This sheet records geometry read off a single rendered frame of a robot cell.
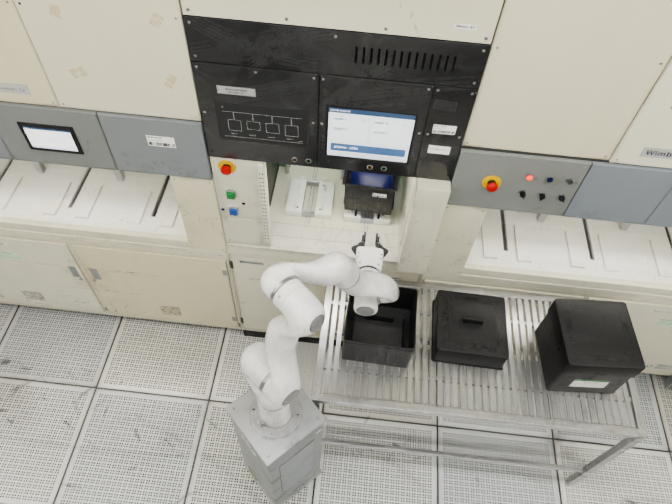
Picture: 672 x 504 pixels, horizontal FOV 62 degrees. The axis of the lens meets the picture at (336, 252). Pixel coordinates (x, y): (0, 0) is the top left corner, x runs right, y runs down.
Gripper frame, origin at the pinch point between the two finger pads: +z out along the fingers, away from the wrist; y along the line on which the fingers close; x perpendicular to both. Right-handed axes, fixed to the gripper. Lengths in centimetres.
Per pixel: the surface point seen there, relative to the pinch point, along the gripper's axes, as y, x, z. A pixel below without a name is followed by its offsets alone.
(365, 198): -2.7, -14.8, 33.1
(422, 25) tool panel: 6, 80, 13
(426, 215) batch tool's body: 19.9, 7.0, 8.2
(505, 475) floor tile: 81, -119, -48
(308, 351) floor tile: -24, -119, 8
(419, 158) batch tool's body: 13.3, 30.9, 13.2
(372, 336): 5.9, -42.0, -18.9
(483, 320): 50, -30, -13
